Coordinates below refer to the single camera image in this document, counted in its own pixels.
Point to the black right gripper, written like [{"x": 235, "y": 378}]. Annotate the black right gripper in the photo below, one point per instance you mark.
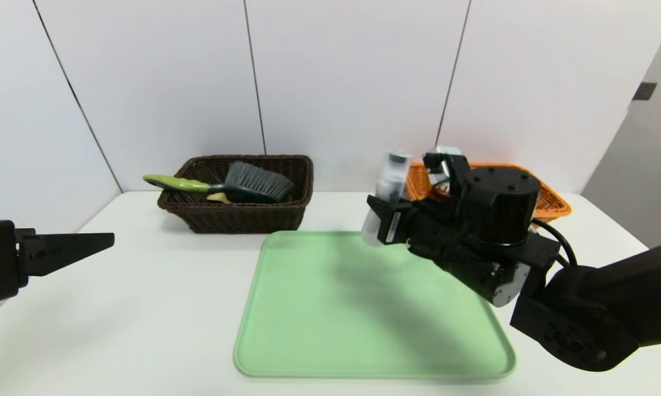
[{"x": 393, "y": 224}]

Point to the white plastic bottle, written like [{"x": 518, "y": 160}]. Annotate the white plastic bottle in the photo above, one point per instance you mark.
[{"x": 388, "y": 187}]

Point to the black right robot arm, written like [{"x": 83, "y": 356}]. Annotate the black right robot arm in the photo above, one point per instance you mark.
[{"x": 528, "y": 258}]

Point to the dark brown wicker basket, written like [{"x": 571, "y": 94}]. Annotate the dark brown wicker basket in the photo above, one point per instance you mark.
[{"x": 242, "y": 217}]

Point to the orange wicker basket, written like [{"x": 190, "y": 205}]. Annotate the orange wicker basket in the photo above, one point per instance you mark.
[{"x": 550, "y": 203}]

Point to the green plastic tray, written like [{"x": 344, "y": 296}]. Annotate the green plastic tray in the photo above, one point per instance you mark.
[{"x": 336, "y": 319}]

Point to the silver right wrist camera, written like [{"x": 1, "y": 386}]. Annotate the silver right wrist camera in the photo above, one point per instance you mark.
[{"x": 446, "y": 162}]

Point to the dark wall plate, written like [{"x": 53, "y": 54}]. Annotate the dark wall plate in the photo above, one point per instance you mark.
[{"x": 644, "y": 91}]

